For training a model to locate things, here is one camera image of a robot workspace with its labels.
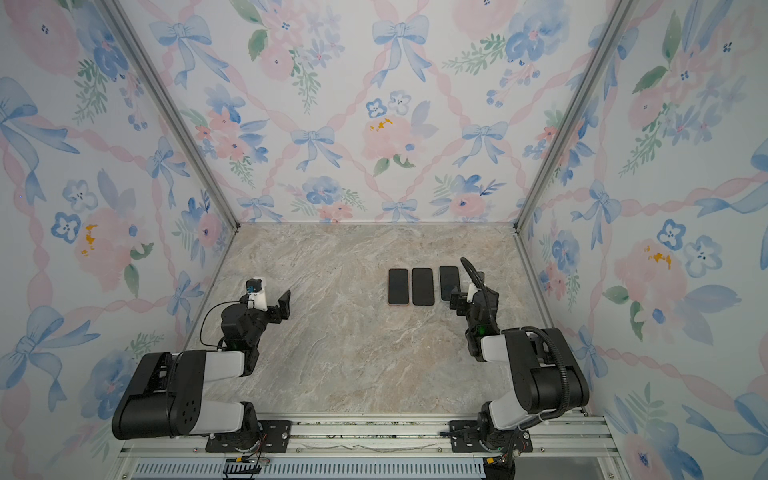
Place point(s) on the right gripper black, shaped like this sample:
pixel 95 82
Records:
pixel 460 302

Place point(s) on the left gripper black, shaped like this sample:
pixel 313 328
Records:
pixel 283 309

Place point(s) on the black phone case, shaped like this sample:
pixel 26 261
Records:
pixel 423 286

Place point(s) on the pink phone case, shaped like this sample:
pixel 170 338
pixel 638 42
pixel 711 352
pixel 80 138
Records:
pixel 398 286

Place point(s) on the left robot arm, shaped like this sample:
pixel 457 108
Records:
pixel 164 397

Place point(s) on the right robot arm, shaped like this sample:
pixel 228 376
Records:
pixel 547 381

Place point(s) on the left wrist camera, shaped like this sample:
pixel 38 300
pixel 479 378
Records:
pixel 255 297

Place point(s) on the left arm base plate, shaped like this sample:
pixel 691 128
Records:
pixel 268 436

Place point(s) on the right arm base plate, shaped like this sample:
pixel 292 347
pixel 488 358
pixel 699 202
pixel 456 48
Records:
pixel 467 436

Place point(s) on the aluminium rail frame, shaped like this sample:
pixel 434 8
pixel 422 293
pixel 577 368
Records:
pixel 377 446

